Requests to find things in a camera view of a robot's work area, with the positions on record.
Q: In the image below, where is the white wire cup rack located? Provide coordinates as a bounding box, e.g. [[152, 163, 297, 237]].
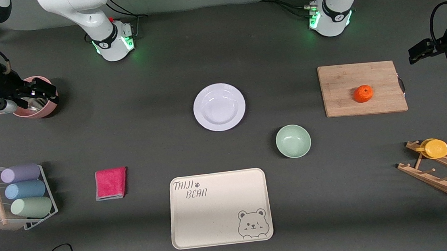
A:
[[0, 158, 60, 233]]

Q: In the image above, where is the wooden drying rack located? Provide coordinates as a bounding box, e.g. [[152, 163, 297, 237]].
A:
[[395, 137, 447, 220]]

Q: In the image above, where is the wooden cutting board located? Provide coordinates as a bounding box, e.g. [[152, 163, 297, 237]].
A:
[[317, 59, 409, 119]]

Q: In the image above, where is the green cup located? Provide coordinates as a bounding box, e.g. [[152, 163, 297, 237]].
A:
[[10, 195, 54, 221]]

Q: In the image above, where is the white round plate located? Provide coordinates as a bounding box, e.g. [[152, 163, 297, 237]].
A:
[[191, 81, 248, 134]]

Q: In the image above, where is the purple cup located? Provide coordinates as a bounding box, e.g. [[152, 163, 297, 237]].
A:
[[0, 163, 42, 185]]

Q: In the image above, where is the light green bowl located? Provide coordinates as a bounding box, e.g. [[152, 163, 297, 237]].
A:
[[274, 123, 313, 160]]

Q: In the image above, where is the yellow cup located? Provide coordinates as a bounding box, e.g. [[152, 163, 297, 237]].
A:
[[419, 137, 447, 160]]

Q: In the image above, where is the beige bear print tray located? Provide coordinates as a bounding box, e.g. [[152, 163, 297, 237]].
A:
[[166, 167, 275, 250]]

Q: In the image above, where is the black right arm base cable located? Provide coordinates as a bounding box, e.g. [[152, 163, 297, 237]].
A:
[[106, 0, 151, 41]]

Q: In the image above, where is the pink folded cloth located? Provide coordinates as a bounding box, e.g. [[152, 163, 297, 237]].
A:
[[93, 166, 129, 201]]

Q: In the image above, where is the metal scoop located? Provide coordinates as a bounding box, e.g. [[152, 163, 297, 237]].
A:
[[23, 96, 50, 115]]

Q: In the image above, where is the black arm base cable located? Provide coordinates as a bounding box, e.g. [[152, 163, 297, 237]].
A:
[[106, 0, 151, 41], [259, 0, 334, 22]]

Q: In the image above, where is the blue cup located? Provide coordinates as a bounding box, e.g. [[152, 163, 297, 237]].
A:
[[4, 180, 47, 201]]

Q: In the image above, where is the pink bowl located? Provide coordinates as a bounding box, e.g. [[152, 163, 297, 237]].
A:
[[10, 74, 61, 121]]

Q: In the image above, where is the orange fruit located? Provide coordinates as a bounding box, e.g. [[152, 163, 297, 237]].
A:
[[352, 84, 375, 104]]

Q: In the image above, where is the black left arm base cable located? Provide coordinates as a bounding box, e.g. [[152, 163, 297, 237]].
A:
[[259, 0, 334, 22]]

